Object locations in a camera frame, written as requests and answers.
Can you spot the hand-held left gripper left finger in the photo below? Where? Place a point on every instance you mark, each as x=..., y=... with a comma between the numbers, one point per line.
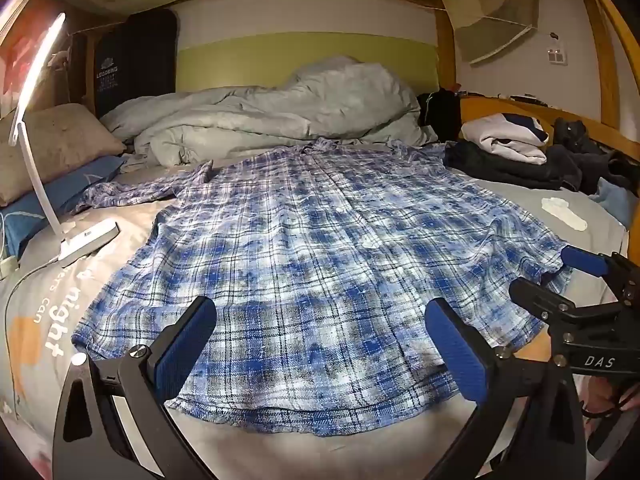
x=185, y=345

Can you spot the black backpack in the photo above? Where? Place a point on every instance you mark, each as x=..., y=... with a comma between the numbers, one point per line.
x=440, y=115

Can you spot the beige pillow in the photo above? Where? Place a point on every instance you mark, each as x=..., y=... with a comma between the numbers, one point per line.
x=55, y=145

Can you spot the grey printed bed sheet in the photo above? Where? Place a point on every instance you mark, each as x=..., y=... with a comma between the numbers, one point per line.
x=350, y=450

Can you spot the white sock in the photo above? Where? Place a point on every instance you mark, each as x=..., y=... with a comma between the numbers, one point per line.
x=562, y=212

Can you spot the light blue cloth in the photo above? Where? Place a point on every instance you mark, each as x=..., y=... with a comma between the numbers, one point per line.
x=612, y=202

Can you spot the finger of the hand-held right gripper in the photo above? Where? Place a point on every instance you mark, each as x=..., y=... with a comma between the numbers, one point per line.
x=580, y=260
x=540, y=300

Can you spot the white and navy folded garment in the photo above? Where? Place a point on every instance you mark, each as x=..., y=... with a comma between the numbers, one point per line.
x=500, y=137

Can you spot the red and white clutter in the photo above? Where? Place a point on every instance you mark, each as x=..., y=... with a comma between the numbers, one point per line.
x=25, y=55

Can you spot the pale checked hanging cloth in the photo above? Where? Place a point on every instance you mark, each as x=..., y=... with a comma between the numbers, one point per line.
x=495, y=15

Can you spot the blue plaid shirt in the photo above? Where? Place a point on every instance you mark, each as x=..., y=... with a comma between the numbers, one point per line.
x=320, y=260

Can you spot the white power adapter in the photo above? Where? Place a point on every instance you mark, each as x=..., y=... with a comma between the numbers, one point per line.
x=6, y=265

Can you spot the white desk lamp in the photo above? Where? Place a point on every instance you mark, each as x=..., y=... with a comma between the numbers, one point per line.
x=85, y=245

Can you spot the grey duvet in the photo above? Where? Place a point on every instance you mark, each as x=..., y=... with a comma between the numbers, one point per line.
x=280, y=110

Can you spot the black printed storage bag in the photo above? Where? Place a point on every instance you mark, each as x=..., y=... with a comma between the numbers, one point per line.
x=135, y=60

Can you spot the white wall switch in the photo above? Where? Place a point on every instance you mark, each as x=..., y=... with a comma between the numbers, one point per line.
x=557, y=56

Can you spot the wooden bed frame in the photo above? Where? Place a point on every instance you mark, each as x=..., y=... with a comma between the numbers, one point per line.
x=446, y=50

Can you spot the black crumpled clothes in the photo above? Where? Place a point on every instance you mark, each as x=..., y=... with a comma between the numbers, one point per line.
x=580, y=150

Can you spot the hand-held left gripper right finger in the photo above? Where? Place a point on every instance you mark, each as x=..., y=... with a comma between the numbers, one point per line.
x=457, y=350

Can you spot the blue pillow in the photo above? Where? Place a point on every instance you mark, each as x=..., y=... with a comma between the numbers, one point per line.
x=40, y=200

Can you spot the brown cardboard box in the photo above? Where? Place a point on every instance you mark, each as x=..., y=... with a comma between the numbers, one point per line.
x=72, y=80

